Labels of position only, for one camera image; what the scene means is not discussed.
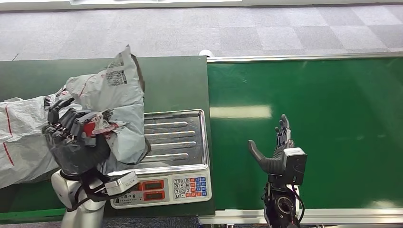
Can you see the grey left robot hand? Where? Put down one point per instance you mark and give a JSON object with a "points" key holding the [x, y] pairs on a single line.
{"points": [[78, 154]]}

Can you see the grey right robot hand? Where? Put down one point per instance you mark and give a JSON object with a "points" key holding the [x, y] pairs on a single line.
{"points": [[274, 163]]}

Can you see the grey plastic mailer package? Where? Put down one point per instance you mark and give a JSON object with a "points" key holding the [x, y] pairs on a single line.
{"points": [[122, 104]]}

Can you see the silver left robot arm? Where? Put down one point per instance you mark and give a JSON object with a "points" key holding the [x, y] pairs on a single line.
{"points": [[82, 214]]}

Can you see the grey package with black print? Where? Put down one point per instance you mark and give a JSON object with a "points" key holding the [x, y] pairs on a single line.
{"points": [[58, 94]]}

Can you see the green conveyor belt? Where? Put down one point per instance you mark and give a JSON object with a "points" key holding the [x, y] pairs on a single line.
{"points": [[346, 126]]}

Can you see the white conveyor roller end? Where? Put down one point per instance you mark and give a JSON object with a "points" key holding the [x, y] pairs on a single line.
{"points": [[206, 53]]}

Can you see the grey woven sack red stripes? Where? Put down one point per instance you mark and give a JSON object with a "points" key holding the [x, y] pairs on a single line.
{"points": [[22, 141]]}

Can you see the green plastic crate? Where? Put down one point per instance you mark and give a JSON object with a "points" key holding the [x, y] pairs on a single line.
{"points": [[31, 216]]}

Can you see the electronic scale with steel tray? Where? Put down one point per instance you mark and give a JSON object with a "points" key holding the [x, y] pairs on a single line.
{"points": [[176, 141]]}

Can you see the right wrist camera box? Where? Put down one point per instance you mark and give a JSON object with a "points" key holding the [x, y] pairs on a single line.
{"points": [[294, 165]]}

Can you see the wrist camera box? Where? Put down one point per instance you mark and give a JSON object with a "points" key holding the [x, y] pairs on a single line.
{"points": [[294, 165], [121, 184]]}

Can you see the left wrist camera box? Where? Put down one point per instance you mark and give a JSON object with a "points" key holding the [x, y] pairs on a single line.
{"points": [[121, 184]]}

